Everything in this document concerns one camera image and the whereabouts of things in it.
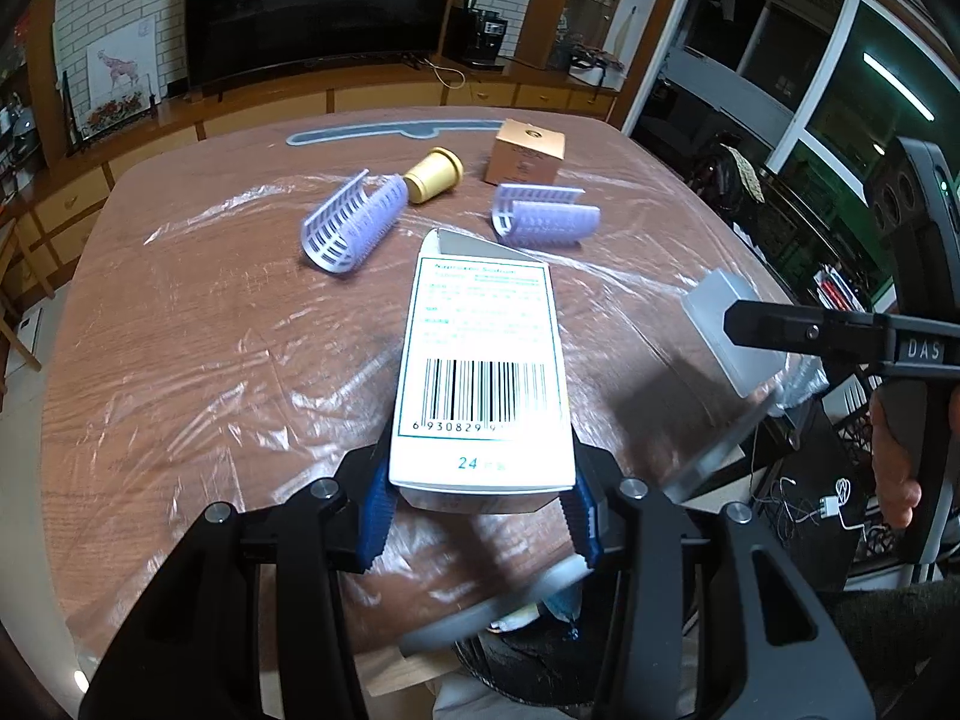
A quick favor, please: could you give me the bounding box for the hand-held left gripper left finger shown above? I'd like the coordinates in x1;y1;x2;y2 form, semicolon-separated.
79;444;398;720

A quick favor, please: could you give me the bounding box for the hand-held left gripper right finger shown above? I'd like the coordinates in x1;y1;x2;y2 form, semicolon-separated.
559;427;878;720

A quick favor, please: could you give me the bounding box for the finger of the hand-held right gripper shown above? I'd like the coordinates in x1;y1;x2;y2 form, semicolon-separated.
724;298;893;368

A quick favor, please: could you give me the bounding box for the translucent white plastic container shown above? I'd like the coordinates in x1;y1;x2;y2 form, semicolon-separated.
680;270;788;400

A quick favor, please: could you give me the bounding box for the white medicine box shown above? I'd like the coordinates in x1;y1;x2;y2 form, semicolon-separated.
388;229;577;517

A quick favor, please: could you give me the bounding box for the person's right hand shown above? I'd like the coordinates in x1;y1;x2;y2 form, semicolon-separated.
868;394;923;533

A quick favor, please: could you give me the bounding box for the dark wooden chair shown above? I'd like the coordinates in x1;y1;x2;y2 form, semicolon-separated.
690;142;767;205

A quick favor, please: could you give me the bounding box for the large window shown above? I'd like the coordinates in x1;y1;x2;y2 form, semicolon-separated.
660;0;960;188

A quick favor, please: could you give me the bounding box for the purple hair roller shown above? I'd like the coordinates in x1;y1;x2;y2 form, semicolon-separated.
491;182;602;250
300;169;408;276

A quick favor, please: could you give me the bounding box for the brown cardboard box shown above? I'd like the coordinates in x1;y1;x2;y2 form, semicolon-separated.
482;118;567;188

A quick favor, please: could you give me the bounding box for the yellow plastic cup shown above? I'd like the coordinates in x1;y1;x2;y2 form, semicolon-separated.
403;148;466;205

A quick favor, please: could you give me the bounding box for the black coffee machine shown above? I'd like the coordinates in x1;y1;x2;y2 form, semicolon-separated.
459;9;511;72

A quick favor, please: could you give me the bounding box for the black coffee grinder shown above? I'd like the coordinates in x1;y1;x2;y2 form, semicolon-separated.
442;0;479;61

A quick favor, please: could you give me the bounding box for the framed flower picture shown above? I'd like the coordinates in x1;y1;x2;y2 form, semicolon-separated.
71;90;155;143

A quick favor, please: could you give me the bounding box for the black flat television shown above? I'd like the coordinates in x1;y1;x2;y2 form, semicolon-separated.
184;0;464;96

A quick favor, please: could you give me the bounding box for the giraffe picture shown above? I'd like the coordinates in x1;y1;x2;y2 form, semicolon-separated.
85;15;157;102

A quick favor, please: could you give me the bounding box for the white charger with cable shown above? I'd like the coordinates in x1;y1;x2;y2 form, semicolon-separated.
754;476;863;541

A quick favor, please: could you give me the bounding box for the white cable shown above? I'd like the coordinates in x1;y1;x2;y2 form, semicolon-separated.
420;56;467;89

